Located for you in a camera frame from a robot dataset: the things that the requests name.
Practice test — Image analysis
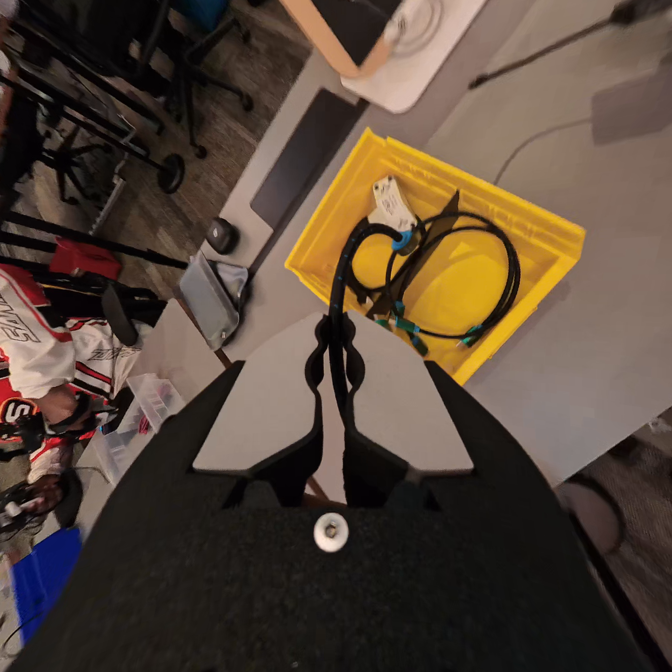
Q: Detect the thin black green-plug cable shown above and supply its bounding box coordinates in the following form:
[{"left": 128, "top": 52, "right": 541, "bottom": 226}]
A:
[{"left": 386, "top": 211, "right": 522, "bottom": 357}]

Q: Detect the black earbud case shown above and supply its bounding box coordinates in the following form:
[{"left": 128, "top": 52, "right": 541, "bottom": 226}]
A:
[{"left": 205, "top": 216, "right": 240, "bottom": 256}]

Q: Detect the red box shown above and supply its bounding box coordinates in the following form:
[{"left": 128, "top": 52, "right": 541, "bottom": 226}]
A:
[{"left": 50, "top": 236, "right": 123, "bottom": 282}]

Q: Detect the black rod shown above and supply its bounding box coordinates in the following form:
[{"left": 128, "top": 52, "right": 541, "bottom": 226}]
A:
[{"left": 469, "top": 0, "right": 672, "bottom": 89}]

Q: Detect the grey desk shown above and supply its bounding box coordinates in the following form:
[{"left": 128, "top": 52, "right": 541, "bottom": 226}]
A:
[{"left": 199, "top": 0, "right": 672, "bottom": 486}]

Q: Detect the clear plastic box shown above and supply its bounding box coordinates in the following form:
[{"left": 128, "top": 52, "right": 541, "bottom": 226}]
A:
[{"left": 125, "top": 373, "right": 186, "bottom": 435}]

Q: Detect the thin grey cable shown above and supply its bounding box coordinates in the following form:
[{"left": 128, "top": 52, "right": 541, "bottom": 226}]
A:
[{"left": 493, "top": 117, "right": 596, "bottom": 186}]

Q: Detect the black divider of yellow bin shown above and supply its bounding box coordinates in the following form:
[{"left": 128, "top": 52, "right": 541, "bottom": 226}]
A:
[{"left": 366, "top": 190, "right": 461, "bottom": 317}]

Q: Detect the blue storage bin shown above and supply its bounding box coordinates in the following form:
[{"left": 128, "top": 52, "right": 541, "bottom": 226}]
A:
[{"left": 9, "top": 526, "right": 83, "bottom": 648}]

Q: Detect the white stand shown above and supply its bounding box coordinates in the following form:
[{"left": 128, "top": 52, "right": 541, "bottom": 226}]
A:
[{"left": 340, "top": 0, "right": 489, "bottom": 114}]

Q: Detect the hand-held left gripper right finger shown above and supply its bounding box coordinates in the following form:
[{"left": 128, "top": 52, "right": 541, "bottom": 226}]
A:
[{"left": 341, "top": 312, "right": 475, "bottom": 508}]

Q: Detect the yellow storage bin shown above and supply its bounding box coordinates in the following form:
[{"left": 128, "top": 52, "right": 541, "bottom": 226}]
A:
[{"left": 285, "top": 127, "right": 586, "bottom": 386}]

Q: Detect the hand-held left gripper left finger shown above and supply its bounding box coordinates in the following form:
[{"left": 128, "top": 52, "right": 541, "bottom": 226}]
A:
[{"left": 192, "top": 312, "right": 324, "bottom": 508}]

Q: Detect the person's grey shoe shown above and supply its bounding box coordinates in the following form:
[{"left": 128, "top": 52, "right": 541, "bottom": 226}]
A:
[{"left": 558, "top": 479, "right": 627, "bottom": 556}]

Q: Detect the silver switch box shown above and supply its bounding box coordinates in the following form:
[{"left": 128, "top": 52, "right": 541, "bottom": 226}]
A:
[{"left": 372, "top": 176, "right": 419, "bottom": 233}]

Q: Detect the grey pouch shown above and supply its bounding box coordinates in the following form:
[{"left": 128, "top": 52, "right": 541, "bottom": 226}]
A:
[{"left": 180, "top": 251, "right": 249, "bottom": 351}]

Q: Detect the black braided blue-plug cable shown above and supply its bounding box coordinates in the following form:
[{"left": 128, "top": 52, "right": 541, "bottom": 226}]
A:
[{"left": 327, "top": 222, "right": 421, "bottom": 428}]

